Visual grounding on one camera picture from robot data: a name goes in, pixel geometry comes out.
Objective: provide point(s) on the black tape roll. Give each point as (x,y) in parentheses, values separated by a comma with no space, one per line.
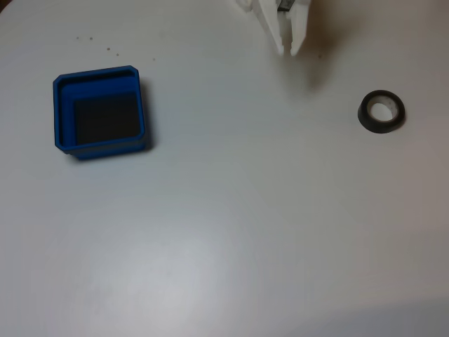
(365,119)

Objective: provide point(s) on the black pad box liner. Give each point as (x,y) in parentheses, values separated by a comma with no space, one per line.
(105,119)

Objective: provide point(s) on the blue plastic box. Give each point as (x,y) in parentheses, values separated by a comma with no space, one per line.
(65,116)

